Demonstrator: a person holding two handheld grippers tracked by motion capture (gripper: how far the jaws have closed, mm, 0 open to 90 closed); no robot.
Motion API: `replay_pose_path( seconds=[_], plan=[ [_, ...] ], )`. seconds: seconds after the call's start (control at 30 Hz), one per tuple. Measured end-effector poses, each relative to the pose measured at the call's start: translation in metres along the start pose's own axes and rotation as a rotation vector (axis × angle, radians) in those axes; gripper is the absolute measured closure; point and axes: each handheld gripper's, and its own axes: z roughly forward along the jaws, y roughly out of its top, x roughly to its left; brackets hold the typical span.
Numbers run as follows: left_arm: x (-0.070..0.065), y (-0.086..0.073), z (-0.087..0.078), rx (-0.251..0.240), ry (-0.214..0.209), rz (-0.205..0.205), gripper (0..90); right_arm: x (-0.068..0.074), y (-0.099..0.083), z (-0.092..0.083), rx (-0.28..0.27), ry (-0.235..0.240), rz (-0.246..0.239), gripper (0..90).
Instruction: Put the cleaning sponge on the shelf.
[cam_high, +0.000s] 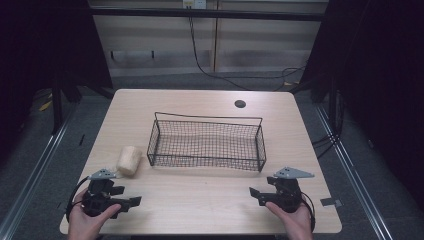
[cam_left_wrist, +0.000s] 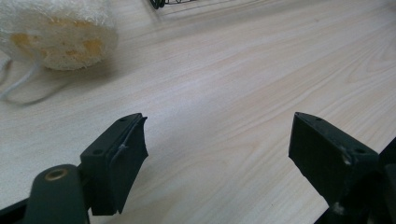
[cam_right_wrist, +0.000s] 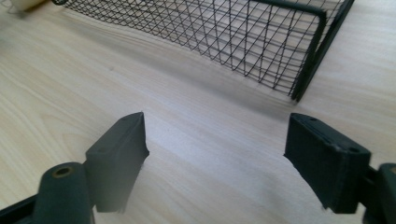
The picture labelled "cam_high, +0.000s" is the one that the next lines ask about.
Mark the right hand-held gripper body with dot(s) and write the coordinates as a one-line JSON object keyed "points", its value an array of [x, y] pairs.
{"points": [[288, 196]]}

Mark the yellow tape strip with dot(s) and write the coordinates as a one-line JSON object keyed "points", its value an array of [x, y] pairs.
{"points": [[45, 106]]}

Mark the dark round table grommet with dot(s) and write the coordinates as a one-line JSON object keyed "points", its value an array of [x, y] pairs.
{"points": [[240, 103]]}

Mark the black horizontal bar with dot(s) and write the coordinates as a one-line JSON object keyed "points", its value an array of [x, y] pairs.
{"points": [[206, 14]]}

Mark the grey tape piece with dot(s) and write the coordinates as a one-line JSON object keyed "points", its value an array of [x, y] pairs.
{"points": [[330, 202]]}

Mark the black metal stand leg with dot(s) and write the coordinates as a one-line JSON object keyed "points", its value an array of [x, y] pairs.
{"points": [[57, 110]]}

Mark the black curtain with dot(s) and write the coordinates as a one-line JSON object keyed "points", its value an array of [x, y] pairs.
{"points": [[380, 83], [40, 50]]}

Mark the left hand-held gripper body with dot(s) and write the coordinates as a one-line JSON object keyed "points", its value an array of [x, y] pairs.
{"points": [[98, 200]]}

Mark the person's right hand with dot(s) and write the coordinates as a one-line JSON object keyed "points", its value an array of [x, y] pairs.
{"points": [[295, 225]]}

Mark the metal floor rail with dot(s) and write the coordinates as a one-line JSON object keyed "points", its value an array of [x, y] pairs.
{"points": [[353, 176], [40, 166]]}

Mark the person's left hand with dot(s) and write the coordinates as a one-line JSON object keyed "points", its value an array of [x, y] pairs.
{"points": [[83, 226]]}

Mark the white wall socket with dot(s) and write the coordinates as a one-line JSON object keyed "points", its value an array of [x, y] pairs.
{"points": [[195, 3]]}

